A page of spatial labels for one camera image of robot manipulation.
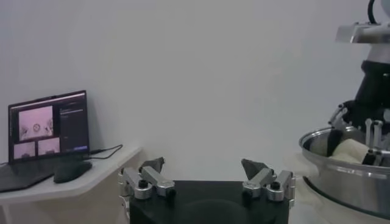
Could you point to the white side desk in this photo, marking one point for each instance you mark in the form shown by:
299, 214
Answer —
106, 170

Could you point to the stainless steel steamer basket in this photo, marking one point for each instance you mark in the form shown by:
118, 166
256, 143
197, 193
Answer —
341, 188

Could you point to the black laptop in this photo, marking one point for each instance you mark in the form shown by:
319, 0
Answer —
70, 128

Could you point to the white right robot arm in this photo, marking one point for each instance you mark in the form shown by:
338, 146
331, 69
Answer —
381, 53

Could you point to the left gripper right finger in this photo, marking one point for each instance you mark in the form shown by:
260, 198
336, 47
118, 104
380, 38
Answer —
262, 179

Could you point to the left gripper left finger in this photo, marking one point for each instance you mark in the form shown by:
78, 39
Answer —
152, 179

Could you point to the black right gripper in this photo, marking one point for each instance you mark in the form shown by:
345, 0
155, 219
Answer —
373, 91

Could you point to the white steamed baozi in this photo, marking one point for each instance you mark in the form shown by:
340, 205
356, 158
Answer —
350, 150

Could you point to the black computer mouse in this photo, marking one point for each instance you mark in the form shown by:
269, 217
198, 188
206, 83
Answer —
73, 171

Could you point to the steel steamer pot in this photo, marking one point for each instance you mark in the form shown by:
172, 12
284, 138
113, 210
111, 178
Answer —
310, 210

